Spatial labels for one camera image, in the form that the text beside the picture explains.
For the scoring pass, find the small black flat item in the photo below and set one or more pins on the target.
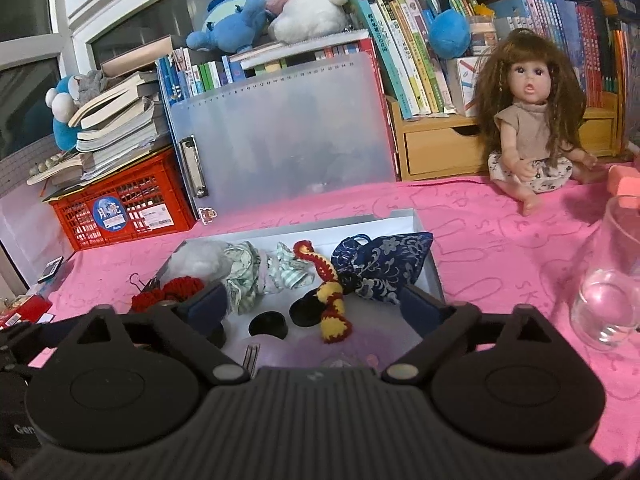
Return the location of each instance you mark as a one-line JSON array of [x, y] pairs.
[[52, 270]]

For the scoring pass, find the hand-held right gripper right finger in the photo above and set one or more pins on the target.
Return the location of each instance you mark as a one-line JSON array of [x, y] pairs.
[[420, 312]]

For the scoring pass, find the pink house-shaped stand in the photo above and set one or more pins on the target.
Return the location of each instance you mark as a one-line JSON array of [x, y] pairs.
[[625, 182]]

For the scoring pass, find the clear glass mug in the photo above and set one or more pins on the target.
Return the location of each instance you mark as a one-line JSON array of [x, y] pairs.
[[605, 305]]

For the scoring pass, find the brown-haired baby doll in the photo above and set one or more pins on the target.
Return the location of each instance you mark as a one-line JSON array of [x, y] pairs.
[[525, 130]]

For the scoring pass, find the red envelope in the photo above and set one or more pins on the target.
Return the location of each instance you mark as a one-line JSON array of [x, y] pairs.
[[25, 307]]

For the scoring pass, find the white fluffy pompom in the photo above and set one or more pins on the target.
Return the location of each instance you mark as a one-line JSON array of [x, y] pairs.
[[200, 260]]

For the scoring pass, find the grey grid board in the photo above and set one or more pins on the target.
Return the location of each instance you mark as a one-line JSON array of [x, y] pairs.
[[15, 170]]

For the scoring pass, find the row of upright books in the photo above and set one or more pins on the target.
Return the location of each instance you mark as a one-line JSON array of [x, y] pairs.
[[415, 60]]

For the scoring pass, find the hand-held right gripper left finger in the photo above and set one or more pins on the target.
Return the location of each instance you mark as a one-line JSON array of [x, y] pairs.
[[210, 305]]

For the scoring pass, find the row of thin colourful books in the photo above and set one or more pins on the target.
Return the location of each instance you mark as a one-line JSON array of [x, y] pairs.
[[560, 25]]

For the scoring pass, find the white window frame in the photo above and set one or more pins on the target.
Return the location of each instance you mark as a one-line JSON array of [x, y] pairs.
[[75, 10]]

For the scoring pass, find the blue white round plush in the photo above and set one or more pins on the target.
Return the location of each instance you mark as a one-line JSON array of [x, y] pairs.
[[450, 30]]

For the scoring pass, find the blue brocade pouch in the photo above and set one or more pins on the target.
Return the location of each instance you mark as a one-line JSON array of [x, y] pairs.
[[390, 260]]

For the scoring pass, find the white paper sheet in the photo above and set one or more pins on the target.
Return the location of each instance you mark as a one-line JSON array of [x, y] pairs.
[[30, 230]]

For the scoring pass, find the red plastic crate blue sticker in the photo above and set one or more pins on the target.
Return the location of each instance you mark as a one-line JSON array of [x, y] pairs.
[[145, 185]]

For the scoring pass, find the translucent plastic clipboard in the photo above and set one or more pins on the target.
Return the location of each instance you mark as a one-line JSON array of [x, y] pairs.
[[280, 135]]

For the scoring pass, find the red crochet scrunchie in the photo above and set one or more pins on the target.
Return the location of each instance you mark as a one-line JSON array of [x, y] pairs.
[[172, 290]]

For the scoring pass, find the black binder clip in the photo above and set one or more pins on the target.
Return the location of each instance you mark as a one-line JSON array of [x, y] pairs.
[[150, 285]]

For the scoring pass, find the blue white cat plush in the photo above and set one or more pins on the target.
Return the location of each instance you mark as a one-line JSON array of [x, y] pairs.
[[62, 130]]

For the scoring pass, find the blue alien plush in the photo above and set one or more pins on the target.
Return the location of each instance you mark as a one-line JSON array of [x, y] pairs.
[[235, 20]]

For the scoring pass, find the green checked cloth scrunchie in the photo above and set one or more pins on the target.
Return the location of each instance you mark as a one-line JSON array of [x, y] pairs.
[[245, 280]]

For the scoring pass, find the yellow red crochet band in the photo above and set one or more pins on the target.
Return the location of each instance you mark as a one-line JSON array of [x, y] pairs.
[[330, 320]]

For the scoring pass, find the pink white bunny plush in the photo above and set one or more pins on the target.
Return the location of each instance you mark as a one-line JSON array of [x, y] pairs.
[[305, 15]]

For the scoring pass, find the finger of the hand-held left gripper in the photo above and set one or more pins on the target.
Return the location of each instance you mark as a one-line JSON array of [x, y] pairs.
[[50, 335]]

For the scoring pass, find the shallow grey cardboard box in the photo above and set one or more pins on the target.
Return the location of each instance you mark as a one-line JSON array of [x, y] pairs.
[[310, 230]]

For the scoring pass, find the white patterned small box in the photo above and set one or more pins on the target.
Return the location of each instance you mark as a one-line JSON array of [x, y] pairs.
[[465, 85]]

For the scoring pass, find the pink printed towel cloth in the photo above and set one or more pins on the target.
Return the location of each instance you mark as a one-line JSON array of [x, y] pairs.
[[500, 260]]

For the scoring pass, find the wooden drawer organiser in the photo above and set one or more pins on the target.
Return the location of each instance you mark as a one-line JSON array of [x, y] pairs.
[[440, 150]]

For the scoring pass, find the stack of lying books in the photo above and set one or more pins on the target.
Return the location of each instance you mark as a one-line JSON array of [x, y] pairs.
[[120, 125]]

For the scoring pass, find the grey crumpled cloth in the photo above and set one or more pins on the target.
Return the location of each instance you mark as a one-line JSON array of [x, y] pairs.
[[90, 82]]

